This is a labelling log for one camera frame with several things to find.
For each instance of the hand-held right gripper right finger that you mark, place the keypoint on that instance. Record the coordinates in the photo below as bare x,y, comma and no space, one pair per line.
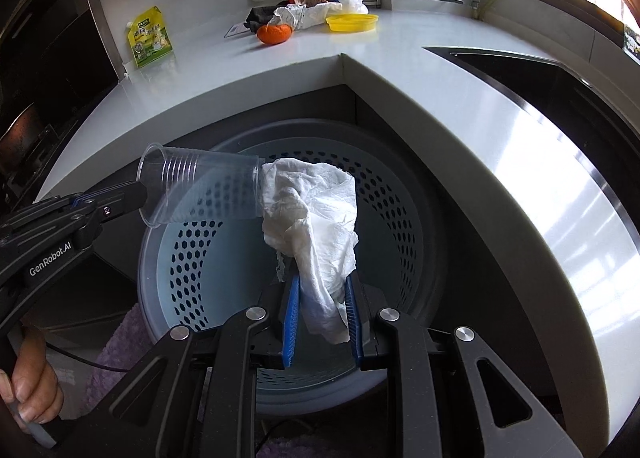
352,325

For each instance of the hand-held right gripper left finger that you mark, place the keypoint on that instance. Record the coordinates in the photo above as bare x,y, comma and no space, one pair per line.
291,325

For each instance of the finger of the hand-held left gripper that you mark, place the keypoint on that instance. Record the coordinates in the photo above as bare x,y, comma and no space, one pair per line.
120,198

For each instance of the clear plastic cup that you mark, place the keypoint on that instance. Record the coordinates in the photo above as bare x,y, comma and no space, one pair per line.
200,172

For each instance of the white paper tissue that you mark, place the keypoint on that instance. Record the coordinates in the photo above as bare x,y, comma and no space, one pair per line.
310,218

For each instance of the blue perforated plastic bin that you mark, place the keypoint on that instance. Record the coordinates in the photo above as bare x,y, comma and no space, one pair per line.
400,218

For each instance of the orange tangerine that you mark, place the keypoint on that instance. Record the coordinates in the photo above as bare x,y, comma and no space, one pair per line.
274,34

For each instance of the black cloth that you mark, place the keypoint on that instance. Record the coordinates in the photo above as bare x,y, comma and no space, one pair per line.
257,17

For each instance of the white plastic bag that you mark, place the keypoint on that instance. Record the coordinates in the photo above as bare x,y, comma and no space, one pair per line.
310,15

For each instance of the yellow plastic dish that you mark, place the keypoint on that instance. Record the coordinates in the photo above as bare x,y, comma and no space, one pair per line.
350,22

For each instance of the white tissue ball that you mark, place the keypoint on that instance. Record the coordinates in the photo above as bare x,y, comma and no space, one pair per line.
354,0

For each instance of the person's left hand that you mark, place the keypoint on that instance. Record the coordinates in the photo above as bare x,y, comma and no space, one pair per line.
35,383

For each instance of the purple fluffy mat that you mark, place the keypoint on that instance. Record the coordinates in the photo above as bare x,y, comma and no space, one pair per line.
125,348

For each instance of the dark frying pan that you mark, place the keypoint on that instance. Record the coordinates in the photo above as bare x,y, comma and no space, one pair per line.
20,137

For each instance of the green spouted pouch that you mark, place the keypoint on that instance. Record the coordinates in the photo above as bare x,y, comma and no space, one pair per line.
150,40

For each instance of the black cooker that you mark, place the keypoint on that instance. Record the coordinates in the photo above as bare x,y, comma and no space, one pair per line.
45,47

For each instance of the pink paper slip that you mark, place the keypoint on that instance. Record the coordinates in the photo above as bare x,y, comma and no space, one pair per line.
235,30

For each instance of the steel sink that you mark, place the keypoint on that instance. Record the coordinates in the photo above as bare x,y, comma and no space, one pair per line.
575,102

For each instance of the clear acrylic picture tag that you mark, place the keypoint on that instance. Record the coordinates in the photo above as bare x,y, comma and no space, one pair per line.
632,40

